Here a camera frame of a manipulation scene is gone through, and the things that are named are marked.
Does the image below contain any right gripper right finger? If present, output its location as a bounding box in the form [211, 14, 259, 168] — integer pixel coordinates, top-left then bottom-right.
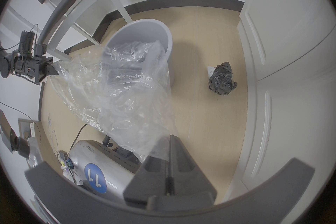
[169, 134, 217, 202]

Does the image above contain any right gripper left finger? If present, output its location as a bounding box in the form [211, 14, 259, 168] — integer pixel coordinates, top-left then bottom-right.
[123, 136, 171, 205]

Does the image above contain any clear plastic bag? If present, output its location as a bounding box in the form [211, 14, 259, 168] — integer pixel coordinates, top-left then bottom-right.
[48, 40, 179, 163]

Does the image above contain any black plastic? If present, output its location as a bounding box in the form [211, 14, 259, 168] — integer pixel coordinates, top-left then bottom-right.
[209, 61, 238, 96]

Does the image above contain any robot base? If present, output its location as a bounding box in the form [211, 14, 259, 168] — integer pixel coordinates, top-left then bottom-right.
[56, 135, 145, 196]

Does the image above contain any white trash bin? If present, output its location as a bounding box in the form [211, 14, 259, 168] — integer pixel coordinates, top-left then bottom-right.
[105, 18, 176, 87]

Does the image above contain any grey cushioned white chair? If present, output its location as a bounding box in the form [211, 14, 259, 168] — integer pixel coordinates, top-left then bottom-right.
[33, 0, 135, 62]

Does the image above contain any white wardrobe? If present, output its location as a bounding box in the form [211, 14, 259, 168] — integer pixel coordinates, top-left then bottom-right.
[228, 0, 336, 192]

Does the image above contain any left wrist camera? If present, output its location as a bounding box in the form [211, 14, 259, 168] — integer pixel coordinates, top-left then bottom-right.
[34, 43, 47, 57]

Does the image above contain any black cable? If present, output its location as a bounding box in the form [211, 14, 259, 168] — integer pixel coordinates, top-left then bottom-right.
[72, 123, 88, 150]

